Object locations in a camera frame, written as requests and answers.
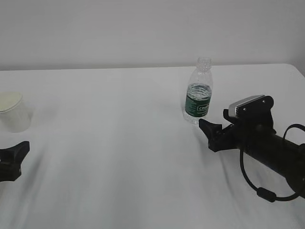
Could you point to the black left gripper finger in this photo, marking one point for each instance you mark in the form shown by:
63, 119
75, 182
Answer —
11, 160

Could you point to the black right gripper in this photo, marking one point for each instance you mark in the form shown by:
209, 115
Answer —
236, 135

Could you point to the clear green-label water bottle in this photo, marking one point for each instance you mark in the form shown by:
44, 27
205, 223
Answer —
199, 92

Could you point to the white paper cup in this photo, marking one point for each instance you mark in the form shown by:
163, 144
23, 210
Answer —
14, 115

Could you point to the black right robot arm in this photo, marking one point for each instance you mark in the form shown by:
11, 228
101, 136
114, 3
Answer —
283, 157

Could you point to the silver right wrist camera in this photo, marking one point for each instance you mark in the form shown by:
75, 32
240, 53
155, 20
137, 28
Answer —
251, 106

